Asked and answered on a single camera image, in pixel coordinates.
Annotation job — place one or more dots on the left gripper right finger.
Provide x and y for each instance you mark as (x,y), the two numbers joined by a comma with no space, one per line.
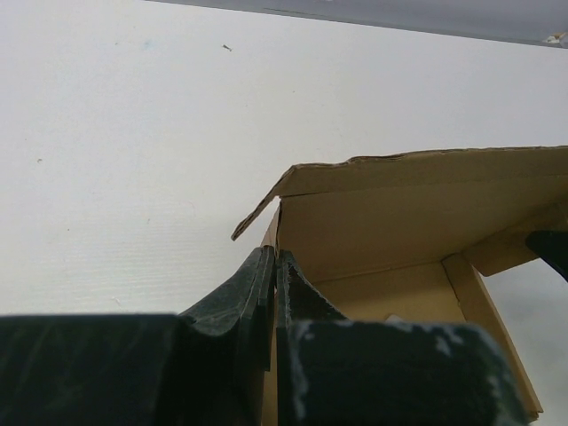
(335,371)

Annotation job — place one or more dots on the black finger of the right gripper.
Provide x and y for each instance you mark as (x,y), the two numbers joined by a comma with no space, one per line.
(552,248)

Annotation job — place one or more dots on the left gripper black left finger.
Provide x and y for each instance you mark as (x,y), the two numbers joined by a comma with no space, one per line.
(203,366)

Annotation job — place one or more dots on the brown cardboard box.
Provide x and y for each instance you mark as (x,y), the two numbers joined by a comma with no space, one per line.
(413,235)

